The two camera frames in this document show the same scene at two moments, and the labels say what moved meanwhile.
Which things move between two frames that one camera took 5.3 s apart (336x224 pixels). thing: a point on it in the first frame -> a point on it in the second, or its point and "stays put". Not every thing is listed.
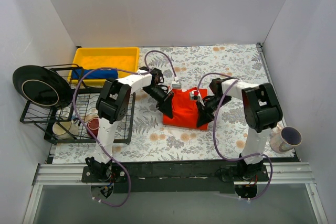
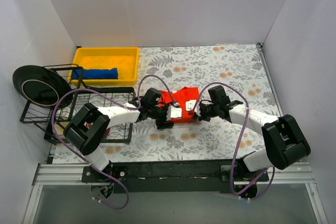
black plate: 42,86 stays put
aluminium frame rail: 279,173 stays put
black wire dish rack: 76,122 stays put
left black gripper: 166,99 -> 163,114
